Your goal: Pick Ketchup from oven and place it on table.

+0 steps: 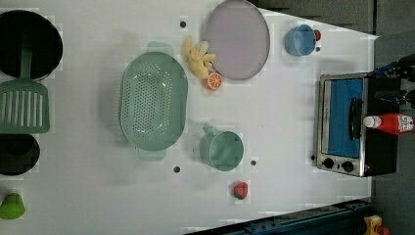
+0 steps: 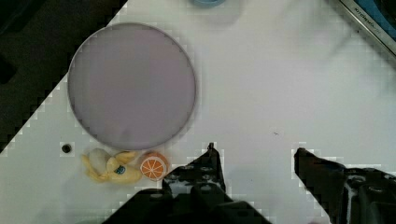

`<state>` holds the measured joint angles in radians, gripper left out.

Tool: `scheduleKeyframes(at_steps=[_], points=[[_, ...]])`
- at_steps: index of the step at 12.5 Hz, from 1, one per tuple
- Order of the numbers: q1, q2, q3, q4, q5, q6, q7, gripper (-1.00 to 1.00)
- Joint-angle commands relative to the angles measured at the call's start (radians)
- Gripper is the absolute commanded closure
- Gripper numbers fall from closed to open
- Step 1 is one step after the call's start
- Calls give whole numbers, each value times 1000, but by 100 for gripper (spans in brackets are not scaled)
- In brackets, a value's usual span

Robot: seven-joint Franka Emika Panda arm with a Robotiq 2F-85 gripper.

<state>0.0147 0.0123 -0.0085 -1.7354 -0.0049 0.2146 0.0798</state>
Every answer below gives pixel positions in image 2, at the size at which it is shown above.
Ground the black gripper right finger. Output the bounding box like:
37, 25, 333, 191
294, 147, 396, 224

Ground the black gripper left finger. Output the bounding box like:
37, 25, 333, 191
103, 144, 271, 224

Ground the toy orange slice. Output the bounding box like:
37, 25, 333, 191
139, 152, 169, 181

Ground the yellow toy banana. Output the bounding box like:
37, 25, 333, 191
81, 148, 142, 184

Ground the round grey plate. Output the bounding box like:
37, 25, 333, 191
67, 22, 197, 150

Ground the blue bowl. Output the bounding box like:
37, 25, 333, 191
190, 0, 225, 7

